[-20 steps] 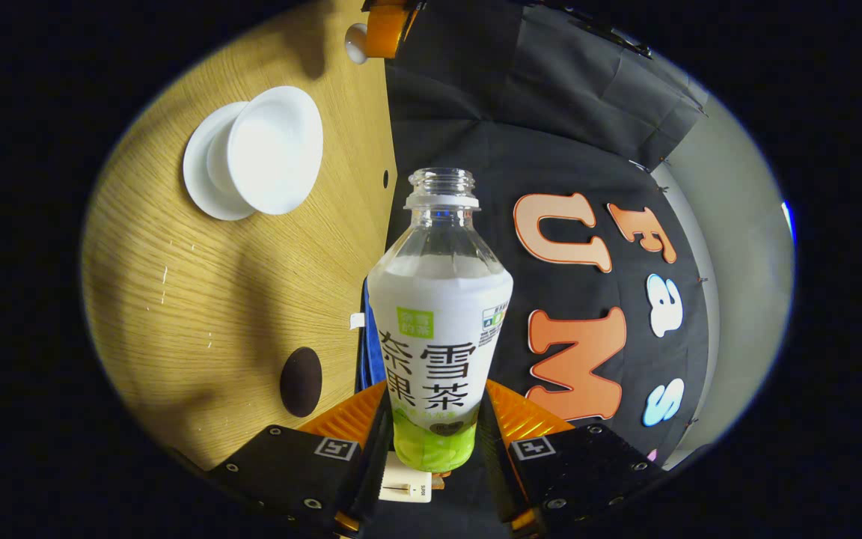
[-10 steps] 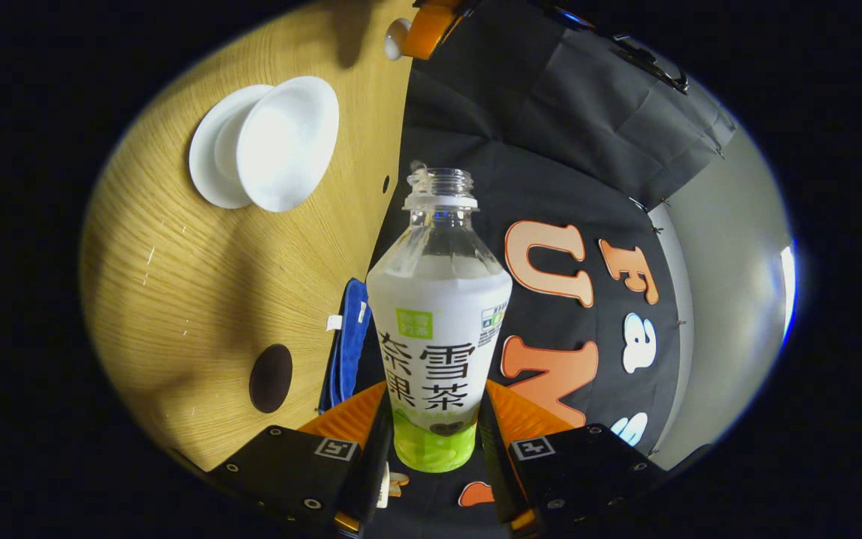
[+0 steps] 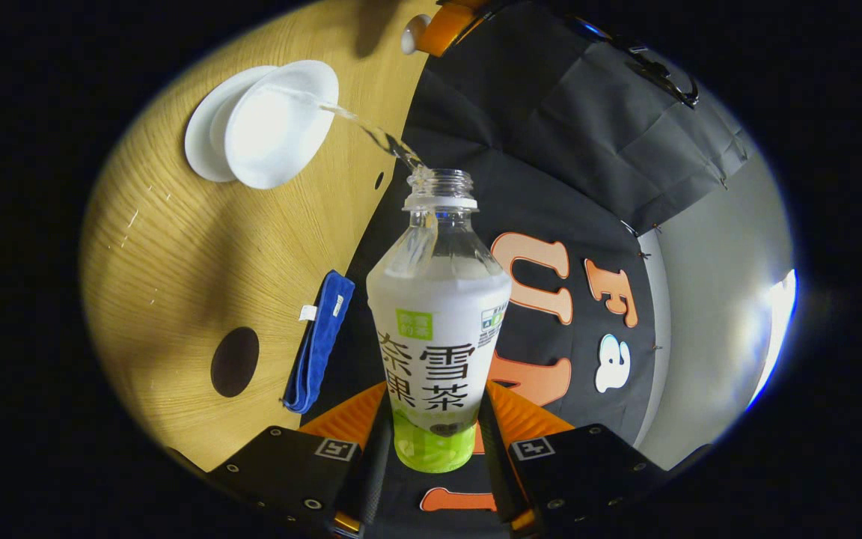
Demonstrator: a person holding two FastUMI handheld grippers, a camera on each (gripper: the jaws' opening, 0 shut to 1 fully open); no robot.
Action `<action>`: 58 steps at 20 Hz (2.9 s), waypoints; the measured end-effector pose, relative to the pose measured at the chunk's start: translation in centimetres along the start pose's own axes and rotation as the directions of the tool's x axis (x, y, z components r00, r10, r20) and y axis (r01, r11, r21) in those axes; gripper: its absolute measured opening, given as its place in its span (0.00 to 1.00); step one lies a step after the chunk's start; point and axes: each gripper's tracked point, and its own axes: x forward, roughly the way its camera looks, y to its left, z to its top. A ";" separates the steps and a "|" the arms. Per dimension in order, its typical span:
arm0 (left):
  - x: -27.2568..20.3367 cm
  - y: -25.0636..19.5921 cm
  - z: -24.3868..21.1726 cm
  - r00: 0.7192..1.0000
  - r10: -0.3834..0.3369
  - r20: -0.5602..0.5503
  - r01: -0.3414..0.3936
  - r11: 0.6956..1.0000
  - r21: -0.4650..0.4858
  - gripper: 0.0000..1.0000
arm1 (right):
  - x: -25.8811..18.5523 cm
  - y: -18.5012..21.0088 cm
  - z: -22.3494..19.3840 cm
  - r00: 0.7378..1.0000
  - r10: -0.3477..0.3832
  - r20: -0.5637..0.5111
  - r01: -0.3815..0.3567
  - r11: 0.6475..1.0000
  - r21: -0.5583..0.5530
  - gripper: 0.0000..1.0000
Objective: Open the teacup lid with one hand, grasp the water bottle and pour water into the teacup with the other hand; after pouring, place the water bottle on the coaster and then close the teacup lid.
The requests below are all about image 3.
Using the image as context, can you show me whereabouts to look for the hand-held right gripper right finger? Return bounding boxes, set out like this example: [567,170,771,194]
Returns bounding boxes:
[476,380,713,535]

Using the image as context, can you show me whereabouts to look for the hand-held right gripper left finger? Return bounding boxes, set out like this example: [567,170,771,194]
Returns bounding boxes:
[168,380,396,537]

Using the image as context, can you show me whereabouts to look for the green white water bottle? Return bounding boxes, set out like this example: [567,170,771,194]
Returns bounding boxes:
[366,168,513,474]

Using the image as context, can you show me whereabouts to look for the dark brown round coaster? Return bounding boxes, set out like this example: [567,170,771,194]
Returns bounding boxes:
[210,326,260,398]

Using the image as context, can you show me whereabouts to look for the white teacup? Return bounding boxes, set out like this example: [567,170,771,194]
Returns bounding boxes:
[224,60,340,190]

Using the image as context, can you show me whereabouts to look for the blue towel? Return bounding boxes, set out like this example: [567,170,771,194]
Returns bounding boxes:
[281,269,355,414]

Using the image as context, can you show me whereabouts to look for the black backdrop stand clamp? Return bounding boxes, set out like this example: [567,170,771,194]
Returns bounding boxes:
[611,34,701,109]

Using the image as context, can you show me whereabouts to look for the white saucer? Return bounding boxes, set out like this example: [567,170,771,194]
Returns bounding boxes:
[184,65,278,183]

